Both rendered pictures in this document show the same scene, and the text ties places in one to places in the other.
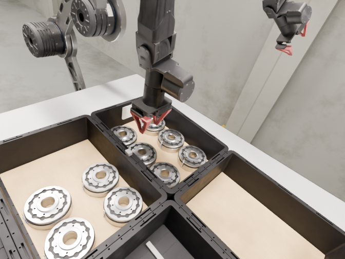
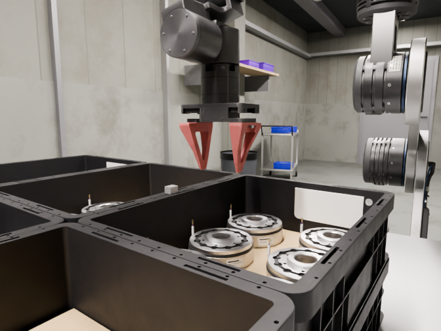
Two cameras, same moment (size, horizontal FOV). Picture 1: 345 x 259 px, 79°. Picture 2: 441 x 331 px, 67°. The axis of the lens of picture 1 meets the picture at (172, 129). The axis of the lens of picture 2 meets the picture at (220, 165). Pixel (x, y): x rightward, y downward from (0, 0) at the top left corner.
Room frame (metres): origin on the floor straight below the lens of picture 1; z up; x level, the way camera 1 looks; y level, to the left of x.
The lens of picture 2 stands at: (0.50, -0.43, 1.06)
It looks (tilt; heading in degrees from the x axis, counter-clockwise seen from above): 9 degrees down; 91
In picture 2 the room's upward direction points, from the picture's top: straight up
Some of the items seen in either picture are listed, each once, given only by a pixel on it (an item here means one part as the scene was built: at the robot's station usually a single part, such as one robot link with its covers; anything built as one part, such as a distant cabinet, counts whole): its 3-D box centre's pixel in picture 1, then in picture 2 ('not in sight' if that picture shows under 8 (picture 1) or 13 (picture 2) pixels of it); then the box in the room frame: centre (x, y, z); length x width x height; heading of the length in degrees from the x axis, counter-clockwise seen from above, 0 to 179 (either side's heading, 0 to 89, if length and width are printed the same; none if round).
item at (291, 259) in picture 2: (171, 136); (305, 260); (0.60, 0.00, 0.86); 0.05 x 0.05 x 0.01
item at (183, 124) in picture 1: (157, 143); (257, 245); (0.54, 0.04, 0.87); 0.40 x 0.30 x 0.11; 55
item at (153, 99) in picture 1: (153, 95); (220, 91); (0.48, 0.07, 1.09); 0.10 x 0.07 x 0.07; 151
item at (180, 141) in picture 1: (171, 137); (305, 264); (0.60, 0.00, 0.86); 0.10 x 0.10 x 0.01
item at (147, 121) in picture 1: (146, 118); (210, 139); (0.47, 0.08, 1.02); 0.07 x 0.07 x 0.09; 61
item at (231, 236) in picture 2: (142, 152); (220, 237); (0.49, 0.08, 0.86); 0.05 x 0.05 x 0.01
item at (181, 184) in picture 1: (159, 133); (258, 211); (0.54, 0.04, 0.92); 0.40 x 0.30 x 0.02; 55
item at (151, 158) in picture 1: (141, 152); (220, 240); (0.49, 0.08, 0.86); 0.10 x 0.10 x 0.01
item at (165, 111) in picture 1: (154, 114); (230, 140); (0.50, 0.06, 1.02); 0.07 x 0.07 x 0.09; 61
